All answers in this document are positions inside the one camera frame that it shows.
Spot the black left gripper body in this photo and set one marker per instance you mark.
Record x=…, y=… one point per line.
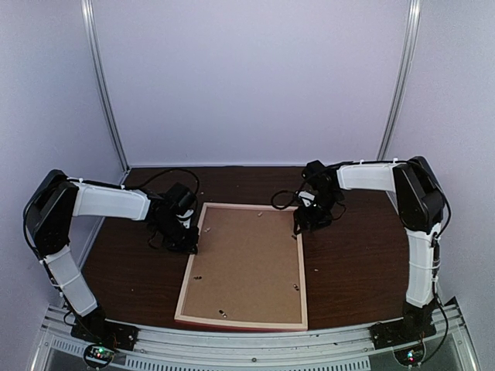
x=172, y=230

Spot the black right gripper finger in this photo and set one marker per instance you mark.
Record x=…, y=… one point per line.
x=318, y=225
x=299, y=222

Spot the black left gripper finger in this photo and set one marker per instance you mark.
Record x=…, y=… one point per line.
x=173, y=246
x=192, y=239

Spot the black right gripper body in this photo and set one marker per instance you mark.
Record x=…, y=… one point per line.
x=323, y=206

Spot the brown backing board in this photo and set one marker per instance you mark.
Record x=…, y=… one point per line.
x=243, y=263

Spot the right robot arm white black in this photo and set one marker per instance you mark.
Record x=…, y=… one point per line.
x=421, y=204

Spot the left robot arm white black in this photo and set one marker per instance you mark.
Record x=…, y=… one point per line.
x=47, y=217

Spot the left controller board with leds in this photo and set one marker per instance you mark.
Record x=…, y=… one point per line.
x=98, y=356

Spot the controller board with leds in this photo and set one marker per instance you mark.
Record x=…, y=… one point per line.
x=410, y=356
x=98, y=356

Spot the right controller board with leds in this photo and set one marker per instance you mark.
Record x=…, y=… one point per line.
x=410, y=356

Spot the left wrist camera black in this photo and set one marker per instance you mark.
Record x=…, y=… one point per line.
x=180, y=198

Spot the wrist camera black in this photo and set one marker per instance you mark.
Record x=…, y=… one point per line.
x=314, y=174
x=180, y=198

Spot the right camera cable black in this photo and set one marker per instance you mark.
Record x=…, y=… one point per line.
x=284, y=199

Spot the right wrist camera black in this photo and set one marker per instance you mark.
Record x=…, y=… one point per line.
x=314, y=174

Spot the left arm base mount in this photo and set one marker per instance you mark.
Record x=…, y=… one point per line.
x=95, y=328

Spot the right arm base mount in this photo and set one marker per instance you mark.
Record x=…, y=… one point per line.
x=414, y=325

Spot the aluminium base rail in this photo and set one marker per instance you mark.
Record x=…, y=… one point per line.
x=345, y=348

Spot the left aluminium corner post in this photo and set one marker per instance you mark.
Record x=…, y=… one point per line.
x=87, y=8

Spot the aluminium corner post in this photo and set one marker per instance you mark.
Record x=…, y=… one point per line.
x=87, y=8
x=407, y=56

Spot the right aluminium corner post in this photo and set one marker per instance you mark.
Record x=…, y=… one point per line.
x=407, y=56

